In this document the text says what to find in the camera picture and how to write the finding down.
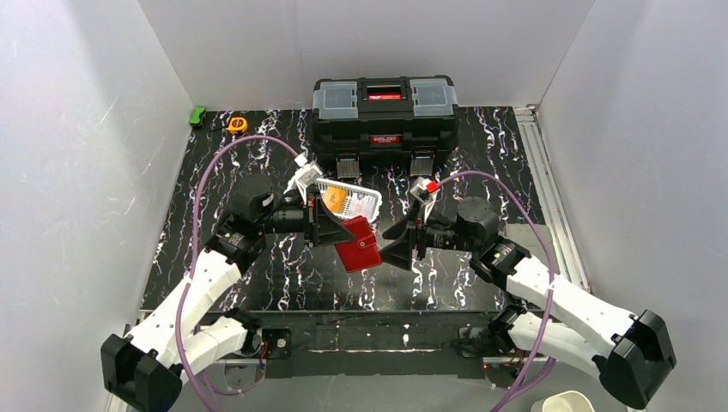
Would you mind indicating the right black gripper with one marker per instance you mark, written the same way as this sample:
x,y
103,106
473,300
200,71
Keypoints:
x,y
421,239

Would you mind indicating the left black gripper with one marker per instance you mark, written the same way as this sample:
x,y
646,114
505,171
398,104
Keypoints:
x,y
310,221

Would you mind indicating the red leather card holder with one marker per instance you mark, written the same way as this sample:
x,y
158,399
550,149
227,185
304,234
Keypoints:
x,y
361,253

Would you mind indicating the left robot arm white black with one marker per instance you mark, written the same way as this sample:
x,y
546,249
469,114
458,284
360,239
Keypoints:
x,y
148,366

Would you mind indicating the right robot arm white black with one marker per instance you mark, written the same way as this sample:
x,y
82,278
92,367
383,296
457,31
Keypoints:
x,y
630,354

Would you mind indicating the white VIP card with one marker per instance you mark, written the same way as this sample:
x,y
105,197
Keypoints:
x,y
362,204

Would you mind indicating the white plastic basket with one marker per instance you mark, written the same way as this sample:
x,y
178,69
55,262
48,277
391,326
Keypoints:
x,y
323,184

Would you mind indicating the black plastic toolbox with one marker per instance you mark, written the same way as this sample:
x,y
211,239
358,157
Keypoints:
x,y
398,121

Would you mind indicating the orange tape measure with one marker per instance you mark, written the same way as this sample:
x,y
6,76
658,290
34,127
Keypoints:
x,y
237,125

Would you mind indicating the green small object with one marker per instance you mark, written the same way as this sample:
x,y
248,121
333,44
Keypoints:
x,y
197,117

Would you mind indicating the white cup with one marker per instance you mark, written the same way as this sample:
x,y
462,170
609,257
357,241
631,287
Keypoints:
x,y
567,401

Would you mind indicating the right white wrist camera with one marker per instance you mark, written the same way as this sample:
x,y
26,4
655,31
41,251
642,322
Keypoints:
x,y
425,193

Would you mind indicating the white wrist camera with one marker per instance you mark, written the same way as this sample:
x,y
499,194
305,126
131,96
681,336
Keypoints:
x,y
307,173
425,193

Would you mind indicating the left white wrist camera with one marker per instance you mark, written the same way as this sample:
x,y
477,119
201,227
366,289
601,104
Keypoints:
x,y
307,173

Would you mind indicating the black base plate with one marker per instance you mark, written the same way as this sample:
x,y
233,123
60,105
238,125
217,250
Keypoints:
x,y
389,343

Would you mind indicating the aluminium rail frame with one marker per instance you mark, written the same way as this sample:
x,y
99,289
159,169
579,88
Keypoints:
x,y
291,277

